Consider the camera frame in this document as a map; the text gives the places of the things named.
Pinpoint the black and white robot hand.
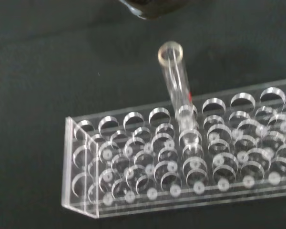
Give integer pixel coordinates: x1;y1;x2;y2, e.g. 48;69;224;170
118;0;182;21

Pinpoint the clear acrylic test tube rack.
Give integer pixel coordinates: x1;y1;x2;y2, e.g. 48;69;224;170
61;77;286;219

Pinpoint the black bench cloth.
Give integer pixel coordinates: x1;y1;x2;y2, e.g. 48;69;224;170
0;0;286;229

